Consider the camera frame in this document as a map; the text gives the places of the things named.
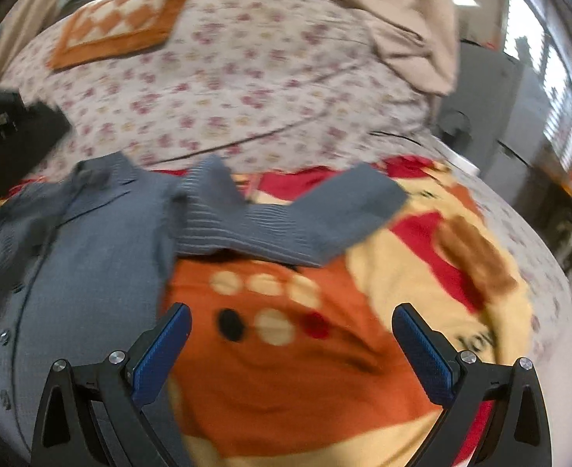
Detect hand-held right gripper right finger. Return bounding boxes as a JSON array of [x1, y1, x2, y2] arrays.
[[391, 302, 553, 467]]

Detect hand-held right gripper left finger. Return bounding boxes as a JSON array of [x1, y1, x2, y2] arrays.
[[32, 302, 193, 467]]

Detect grey-blue striped shirt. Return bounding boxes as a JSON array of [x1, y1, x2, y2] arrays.
[[0, 153, 408, 467]]

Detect beige curtain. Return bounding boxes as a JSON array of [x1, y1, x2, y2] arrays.
[[0, 0, 68, 88]]

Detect orange yellow red printed blanket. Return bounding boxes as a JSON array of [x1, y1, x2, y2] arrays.
[[0, 156, 535, 467]]

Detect orange checkered pillow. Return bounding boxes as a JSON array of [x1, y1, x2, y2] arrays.
[[47, 0, 202, 71]]

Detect white power strip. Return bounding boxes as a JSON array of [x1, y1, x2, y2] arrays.
[[437, 139, 481, 173]]

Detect floral bed sheet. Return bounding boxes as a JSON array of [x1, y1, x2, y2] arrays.
[[0, 0, 572, 429]]

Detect grey cabinet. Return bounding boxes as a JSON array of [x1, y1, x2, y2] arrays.
[[434, 39, 554, 186]]

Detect bright side window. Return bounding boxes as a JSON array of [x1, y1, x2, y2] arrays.
[[502, 0, 572, 171]]

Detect beige quilt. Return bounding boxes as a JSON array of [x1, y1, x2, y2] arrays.
[[279, 0, 459, 98]]

